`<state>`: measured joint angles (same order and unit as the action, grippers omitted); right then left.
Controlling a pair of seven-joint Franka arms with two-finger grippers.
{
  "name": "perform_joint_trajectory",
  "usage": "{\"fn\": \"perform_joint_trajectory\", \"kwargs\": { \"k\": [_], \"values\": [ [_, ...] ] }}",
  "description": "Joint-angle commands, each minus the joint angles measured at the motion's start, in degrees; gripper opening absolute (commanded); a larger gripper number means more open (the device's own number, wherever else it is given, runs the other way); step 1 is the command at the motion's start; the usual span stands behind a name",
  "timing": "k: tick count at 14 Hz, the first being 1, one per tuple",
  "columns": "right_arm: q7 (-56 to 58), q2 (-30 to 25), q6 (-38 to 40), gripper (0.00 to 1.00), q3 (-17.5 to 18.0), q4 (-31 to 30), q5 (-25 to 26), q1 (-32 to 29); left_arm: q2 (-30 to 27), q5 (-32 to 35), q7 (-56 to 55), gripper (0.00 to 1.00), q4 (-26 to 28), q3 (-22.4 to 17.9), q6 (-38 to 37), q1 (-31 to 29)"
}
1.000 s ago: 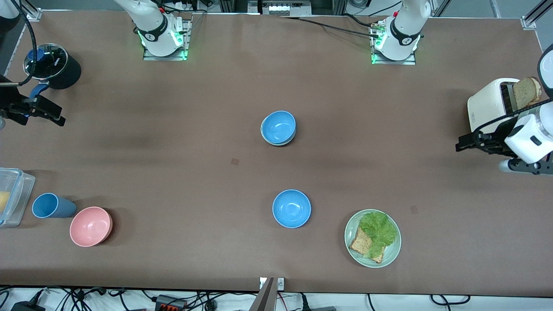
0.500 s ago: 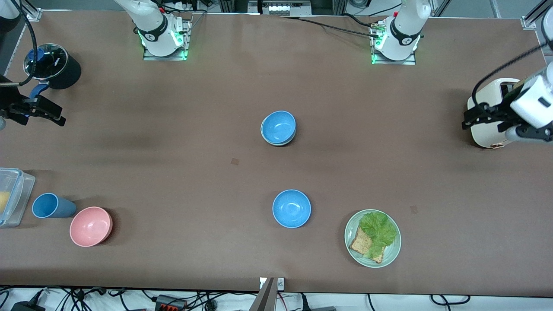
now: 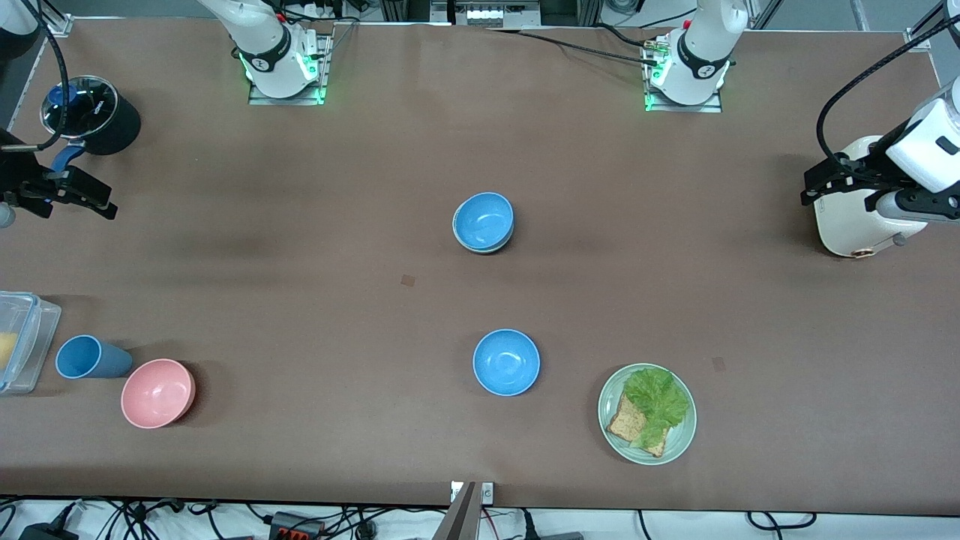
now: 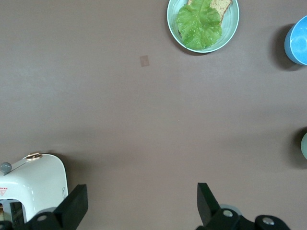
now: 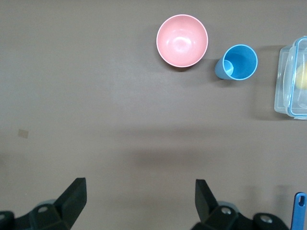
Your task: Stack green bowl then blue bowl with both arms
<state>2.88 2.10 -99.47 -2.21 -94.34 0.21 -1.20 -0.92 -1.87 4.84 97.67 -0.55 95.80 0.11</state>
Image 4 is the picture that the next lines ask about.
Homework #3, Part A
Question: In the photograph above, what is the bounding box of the brown bread slice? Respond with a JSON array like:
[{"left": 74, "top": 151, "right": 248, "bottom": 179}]
[{"left": 187, "top": 0, "right": 233, "bottom": 27}]

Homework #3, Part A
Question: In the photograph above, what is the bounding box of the light green bowl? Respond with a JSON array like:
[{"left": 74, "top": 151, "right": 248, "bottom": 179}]
[{"left": 300, "top": 131, "right": 307, "bottom": 160}]

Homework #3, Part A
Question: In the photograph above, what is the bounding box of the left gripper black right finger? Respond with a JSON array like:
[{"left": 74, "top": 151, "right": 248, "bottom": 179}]
[{"left": 195, "top": 182, "right": 291, "bottom": 230}]

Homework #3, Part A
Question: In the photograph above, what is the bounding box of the green lettuce leaf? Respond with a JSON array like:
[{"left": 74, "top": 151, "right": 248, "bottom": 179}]
[{"left": 176, "top": 0, "right": 224, "bottom": 51}]

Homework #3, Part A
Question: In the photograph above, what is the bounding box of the blue bowl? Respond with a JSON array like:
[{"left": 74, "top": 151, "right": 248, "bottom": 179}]
[{"left": 284, "top": 15, "right": 307, "bottom": 66}]

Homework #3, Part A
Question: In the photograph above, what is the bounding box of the white toaster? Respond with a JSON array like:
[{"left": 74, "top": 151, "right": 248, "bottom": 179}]
[{"left": 0, "top": 151, "right": 70, "bottom": 225}]

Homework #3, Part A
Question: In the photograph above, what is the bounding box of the light green plate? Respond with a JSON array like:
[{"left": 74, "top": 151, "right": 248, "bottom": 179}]
[{"left": 166, "top": 0, "right": 240, "bottom": 54}]

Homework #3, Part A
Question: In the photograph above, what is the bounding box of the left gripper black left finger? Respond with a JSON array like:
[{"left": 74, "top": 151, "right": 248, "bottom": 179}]
[{"left": 24, "top": 184, "right": 89, "bottom": 230}]

